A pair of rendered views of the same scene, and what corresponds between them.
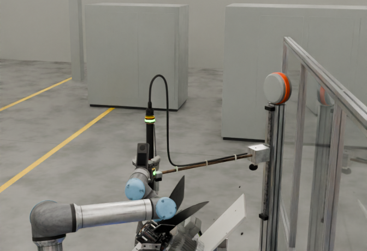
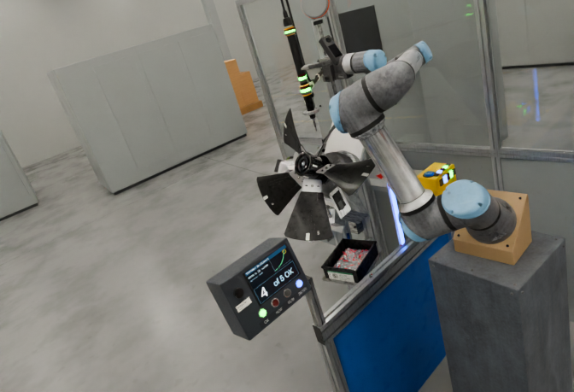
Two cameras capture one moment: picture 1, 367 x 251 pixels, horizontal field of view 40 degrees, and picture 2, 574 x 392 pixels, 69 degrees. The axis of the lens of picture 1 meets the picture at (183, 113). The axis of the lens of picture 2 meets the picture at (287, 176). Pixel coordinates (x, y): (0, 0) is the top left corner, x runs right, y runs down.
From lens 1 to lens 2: 1.78 m
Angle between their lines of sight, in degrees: 38
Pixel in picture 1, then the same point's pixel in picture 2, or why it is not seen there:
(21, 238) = (22, 375)
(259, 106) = (133, 149)
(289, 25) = (124, 67)
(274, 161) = not seen: hidden behind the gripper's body
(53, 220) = (404, 74)
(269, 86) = (309, 2)
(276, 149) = not seen: hidden behind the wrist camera
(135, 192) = (382, 59)
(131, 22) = not seen: outside the picture
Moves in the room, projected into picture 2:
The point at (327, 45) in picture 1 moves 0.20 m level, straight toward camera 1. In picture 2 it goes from (163, 73) to (166, 73)
